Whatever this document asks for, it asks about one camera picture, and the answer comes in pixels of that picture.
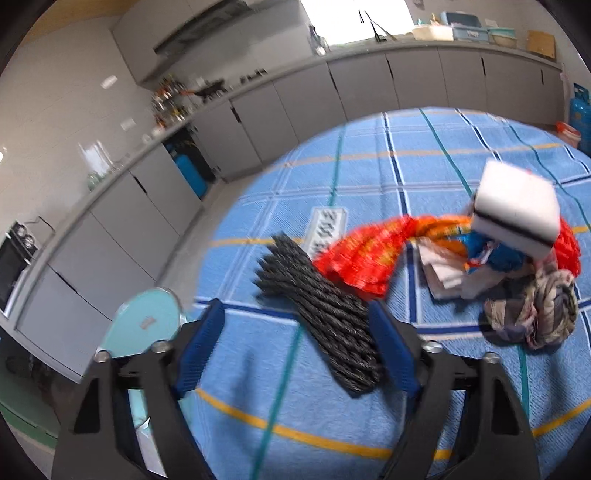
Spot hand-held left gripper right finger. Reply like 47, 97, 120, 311
367, 300, 541, 480

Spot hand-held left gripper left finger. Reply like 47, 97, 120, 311
51, 299, 226, 480

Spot light blue basin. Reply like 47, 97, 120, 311
99, 287, 188, 430

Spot orange snack wrapper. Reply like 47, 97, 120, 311
313, 215, 476, 296

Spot pale pink folded cloth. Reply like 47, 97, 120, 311
418, 237, 490, 301

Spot blue snack wrapper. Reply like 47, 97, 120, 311
464, 231, 525, 275

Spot grey base cabinets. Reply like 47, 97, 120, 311
0, 44, 566, 384

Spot blue plaid blanket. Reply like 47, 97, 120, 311
185, 107, 591, 480

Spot white sponge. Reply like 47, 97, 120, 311
471, 159, 561, 259

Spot red foam net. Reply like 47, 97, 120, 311
551, 217, 583, 278

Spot spice bottle rack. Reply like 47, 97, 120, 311
151, 76, 195, 127

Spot black wok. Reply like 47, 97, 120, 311
194, 80, 227, 100

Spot red lid bin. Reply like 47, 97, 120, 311
555, 121, 581, 148

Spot blue gas cylinder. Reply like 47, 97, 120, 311
570, 83, 591, 153

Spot grey upper cabinets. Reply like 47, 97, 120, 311
111, 0, 315, 84

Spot black range hood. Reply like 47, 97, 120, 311
152, 0, 250, 56

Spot white plastic basin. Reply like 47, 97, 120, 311
412, 24, 454, 42

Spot kitchen faucet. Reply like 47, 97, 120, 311
358, 9, 393, 42

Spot teal bowl stack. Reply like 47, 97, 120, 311
488, 27, 517, 47

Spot kitchen window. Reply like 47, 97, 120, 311
300, 0, 414, 47

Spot wooden cutting board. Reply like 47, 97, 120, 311
526, 30, 557, 58

